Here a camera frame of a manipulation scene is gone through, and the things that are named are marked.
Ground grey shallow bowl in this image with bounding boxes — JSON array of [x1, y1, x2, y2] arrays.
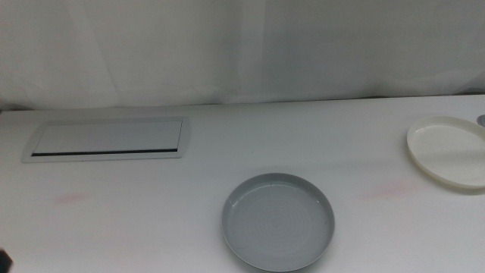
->
[[221, 172, 336, 273]]

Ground white shallow bowl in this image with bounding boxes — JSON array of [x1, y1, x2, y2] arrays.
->
[[406, 115, 485, 190]]

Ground white fabric backdrop curtain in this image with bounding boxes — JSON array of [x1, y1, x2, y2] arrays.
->
[[0, 0, 485, 112]]

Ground silver desk cable hatch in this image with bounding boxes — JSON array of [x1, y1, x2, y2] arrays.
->
[[20, 116, 192, 164]]

